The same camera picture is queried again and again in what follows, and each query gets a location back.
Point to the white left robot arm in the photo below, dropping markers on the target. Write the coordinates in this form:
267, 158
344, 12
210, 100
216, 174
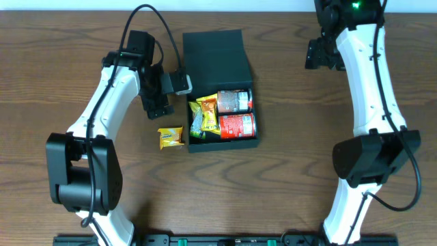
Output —
83, 168

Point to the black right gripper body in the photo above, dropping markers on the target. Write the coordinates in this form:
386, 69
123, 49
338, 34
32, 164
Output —
314, 55

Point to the green yellow snack packet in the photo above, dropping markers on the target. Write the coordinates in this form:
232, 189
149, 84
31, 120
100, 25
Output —
195, 129

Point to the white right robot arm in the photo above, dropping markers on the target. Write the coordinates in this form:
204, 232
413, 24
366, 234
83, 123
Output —
353, 40

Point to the yellow almond biscuit packet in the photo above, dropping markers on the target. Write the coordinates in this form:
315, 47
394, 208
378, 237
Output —
170, 137

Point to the black box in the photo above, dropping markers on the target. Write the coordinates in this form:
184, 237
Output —
215, 61

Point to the red Pringles can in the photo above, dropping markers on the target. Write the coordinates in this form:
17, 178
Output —
234, 101
237, 126

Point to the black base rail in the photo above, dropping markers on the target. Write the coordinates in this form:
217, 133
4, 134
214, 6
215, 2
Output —
287, 240

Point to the yellow peanut butter biscuit packet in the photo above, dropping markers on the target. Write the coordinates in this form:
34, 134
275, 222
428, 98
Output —
208, 106

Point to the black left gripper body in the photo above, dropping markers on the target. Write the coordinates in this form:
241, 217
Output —
159, 111

